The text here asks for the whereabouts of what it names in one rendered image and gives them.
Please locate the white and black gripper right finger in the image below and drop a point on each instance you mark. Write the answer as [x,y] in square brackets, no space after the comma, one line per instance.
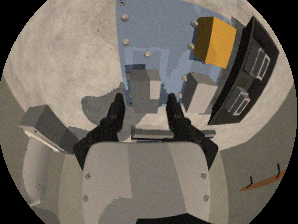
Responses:
[182,126]

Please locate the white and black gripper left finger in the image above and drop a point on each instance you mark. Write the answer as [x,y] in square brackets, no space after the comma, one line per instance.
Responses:
[104,132]

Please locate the orange-yellow block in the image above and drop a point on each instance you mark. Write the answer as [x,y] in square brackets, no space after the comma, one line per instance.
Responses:
[214,41]

